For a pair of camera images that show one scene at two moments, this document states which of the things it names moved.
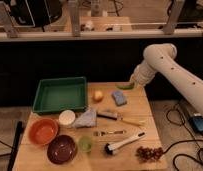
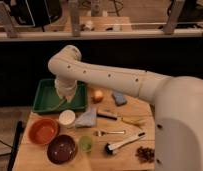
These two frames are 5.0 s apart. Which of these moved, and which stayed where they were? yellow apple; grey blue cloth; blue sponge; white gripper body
Moved: white gripper body
Stayed: blue sponge; yellow apple; grey blue cloth
